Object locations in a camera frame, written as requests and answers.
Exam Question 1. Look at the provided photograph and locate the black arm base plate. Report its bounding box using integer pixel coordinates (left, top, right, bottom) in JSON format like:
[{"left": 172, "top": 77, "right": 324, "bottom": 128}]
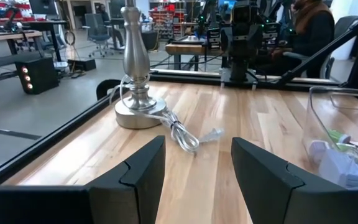
[{"left": 220, "top": 67, "right": 259, "bottom": 91}]

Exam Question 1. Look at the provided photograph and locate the silver table lamp white shade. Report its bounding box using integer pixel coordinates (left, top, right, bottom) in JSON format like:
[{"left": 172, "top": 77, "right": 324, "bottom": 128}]
[{"left": 114, "top": 0, "right": 167, "bottom": 130}]

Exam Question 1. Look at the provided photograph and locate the black desk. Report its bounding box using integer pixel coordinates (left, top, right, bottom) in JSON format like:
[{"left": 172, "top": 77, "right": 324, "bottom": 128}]
[{"left": 22, "top": 20, "right": 68, "bottom": 62}]

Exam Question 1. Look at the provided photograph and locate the dark computer monitor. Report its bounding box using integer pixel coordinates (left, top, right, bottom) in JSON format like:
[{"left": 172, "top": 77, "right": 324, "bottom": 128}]
[{"left": 29, "top": 0, "right": 58, "bottom": 16}]

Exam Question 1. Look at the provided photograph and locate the red parts shelf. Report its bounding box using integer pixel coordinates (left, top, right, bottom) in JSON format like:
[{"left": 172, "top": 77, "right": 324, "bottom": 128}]
[{"left": 149, "top": 2, "right": 186, "bottom": 40}]

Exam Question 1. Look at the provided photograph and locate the clear plastic bin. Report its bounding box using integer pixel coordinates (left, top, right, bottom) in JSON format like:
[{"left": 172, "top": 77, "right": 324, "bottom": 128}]
[{"left": 301, "top": 86, "right": 358, "bottom": 189}]

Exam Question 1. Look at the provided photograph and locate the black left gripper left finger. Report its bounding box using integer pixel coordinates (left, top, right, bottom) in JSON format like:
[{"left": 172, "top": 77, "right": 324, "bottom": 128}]
[{"left": 0, "top": 135, "right": 167, "bottom": 224}]

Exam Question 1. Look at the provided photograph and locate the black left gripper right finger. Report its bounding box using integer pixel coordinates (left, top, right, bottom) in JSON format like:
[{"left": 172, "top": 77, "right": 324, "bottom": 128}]
[{"left": 231, "top": 137, "right": 358, "bottom": 224}]

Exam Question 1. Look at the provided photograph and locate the wooden work table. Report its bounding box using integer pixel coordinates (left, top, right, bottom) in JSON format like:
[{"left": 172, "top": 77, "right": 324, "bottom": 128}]
[{"left": 165, "top": 42, "right": 229, "bottom": 72}]

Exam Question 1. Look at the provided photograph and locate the black aluminium table frame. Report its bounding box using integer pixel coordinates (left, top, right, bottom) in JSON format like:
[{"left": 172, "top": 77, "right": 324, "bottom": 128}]
[{"left": 0, "top": 68, "right": 358, "bottom": 186}]

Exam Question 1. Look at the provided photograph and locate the flat black floor box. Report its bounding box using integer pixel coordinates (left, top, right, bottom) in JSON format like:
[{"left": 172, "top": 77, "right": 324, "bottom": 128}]
[{"left": 67, "top": 58, "right": 97, "bottom": 72}]

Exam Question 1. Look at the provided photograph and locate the person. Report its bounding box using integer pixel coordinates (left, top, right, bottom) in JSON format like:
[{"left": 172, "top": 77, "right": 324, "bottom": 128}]
[
  {"left": 256, "top": 0, "right": 336, "bottom": 78},
  {"left": 98, "top": 3, "right": 126, "bottom": 47}
]

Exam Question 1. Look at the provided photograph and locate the black clamp knob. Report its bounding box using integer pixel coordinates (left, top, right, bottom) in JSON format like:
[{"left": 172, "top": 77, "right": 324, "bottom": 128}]
[{"left": 96, "top": 78, "right": 123, "bottom": 101}]

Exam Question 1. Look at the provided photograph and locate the black waste bin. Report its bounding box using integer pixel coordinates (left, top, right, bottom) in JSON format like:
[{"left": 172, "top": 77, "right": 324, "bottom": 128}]
[{"left": 140, "top": 30, "right": 159, "bottom": 52}]

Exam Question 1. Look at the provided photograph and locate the wooden desk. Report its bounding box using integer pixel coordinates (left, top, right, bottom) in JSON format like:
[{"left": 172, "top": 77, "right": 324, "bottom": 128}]
[{"left": 0, "top": 30, "right": 44, "bottom": 60}]

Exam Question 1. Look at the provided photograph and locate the lavender wall charger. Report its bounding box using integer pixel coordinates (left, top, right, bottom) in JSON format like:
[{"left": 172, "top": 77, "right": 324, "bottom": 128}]
[{"left": 318, "top": 148, "right": 358, "bottom": 189}]

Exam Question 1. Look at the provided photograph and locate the black box with lights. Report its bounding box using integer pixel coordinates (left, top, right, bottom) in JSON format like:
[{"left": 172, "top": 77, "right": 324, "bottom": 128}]
[{"left": 14, "top": 57, "right": 60, "bottom": 95}]

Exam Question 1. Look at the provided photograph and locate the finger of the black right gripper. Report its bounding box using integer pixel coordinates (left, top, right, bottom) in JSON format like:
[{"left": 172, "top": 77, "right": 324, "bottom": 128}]
[
  {"left": 252, "top": 24, "right": 264, "bottom": 50},
  {"left": 220, "top": 26, "right": 233, "bottom": 53}
]

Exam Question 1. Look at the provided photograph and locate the grey office chair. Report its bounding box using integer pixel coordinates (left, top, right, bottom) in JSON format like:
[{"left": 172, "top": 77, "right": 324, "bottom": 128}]
[
  {"left": 81, "top": 12, "right": 113, "bottom": 58},
  {"left": 283, "top": 14, "right": 358, "bottom": 80}
]

